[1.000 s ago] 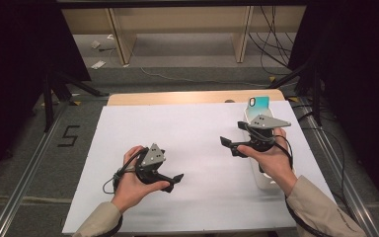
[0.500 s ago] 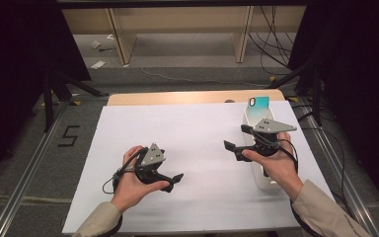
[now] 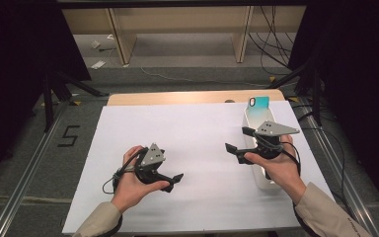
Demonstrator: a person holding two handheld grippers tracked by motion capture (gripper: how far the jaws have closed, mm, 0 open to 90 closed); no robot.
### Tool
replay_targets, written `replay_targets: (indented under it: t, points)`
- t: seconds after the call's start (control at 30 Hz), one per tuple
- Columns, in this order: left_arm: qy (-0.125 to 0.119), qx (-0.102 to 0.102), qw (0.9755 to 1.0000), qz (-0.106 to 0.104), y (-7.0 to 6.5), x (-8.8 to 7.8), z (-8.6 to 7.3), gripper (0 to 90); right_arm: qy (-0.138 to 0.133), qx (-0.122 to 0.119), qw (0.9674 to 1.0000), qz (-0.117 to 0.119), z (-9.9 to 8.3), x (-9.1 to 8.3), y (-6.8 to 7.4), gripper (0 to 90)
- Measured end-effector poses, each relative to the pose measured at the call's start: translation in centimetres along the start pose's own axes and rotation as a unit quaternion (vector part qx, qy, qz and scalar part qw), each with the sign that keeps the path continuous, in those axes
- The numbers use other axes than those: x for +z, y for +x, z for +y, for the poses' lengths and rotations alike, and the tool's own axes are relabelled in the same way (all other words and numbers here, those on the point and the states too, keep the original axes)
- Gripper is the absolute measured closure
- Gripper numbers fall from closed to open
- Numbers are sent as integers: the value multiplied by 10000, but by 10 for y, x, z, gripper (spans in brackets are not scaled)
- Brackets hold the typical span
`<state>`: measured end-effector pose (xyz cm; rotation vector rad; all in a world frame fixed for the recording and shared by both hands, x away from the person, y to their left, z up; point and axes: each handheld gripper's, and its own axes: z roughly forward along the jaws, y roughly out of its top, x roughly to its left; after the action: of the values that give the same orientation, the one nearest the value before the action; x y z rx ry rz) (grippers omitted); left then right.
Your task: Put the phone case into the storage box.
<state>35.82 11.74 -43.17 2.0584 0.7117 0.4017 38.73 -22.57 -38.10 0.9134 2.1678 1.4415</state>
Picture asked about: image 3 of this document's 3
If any dark curtain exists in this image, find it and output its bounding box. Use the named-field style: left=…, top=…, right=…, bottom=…
left=0, top=0, right=92, bottom=196
left=287, top=0, right=379, bottom=211

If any white board sheet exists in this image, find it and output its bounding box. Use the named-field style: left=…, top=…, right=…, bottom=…
left=62, top=100, right=336, bottom=235

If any left hand-held gripper cable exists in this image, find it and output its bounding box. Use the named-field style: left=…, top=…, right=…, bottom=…
left=102, top=147, right=150, bottom=196

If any iridescent phone case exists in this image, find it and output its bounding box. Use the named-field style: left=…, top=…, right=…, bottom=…
left=247, top=96, right=274, bottom=126

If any person's right hand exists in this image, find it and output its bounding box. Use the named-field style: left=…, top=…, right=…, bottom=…
left=244, top=134, right=308, bottom=205

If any hand-held gripper cable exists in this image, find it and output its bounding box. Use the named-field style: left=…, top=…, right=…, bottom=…
left=256, top=132, right=302, bottom=178
left=102, top=147, right=150, bottom=196

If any light wooden desk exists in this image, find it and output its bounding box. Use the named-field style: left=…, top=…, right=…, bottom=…
left=60, top=6, right=307, bottom=66

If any aluminium floor rail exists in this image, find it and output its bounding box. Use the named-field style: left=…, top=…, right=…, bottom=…
left=0, top=102, right=64, bottom=237
left=300, top=97, right=379, bottom=237

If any bundle of black cables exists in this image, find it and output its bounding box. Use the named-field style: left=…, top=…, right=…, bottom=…
left=248, top=5, right=298, bottom=77

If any black metal bar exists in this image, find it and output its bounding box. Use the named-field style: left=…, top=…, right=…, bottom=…
left=55, top=0, right=310, bottom=9

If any right hand-held gripper cable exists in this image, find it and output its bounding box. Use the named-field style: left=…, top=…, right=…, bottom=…
left=256, top=132, right=302, bottom=178

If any black tripod stand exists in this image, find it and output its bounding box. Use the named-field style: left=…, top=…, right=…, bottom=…
left=267, top=55, right=324, bottom=127
left=41, top=70, right=110, bottom=132

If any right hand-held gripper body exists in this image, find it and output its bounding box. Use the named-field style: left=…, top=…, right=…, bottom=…
left=246, top=120, right=300, bottom=160

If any black floor cable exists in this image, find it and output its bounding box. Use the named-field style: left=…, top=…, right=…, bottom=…
left=297, top=105, right=347, bottom=205

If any person's left hand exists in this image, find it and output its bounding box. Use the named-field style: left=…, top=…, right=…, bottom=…
left=111, top=145, right=172, bottom=213

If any white floor cable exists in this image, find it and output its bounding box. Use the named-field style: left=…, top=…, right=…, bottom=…
left=140, top=67, right=270, bottom=89

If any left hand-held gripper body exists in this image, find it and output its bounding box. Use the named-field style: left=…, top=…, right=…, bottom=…
left=134, top=142, right=173, bottom=186

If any long white plastic container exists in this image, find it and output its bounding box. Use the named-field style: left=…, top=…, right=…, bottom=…
left=242, top=105, right=289, bottom=191

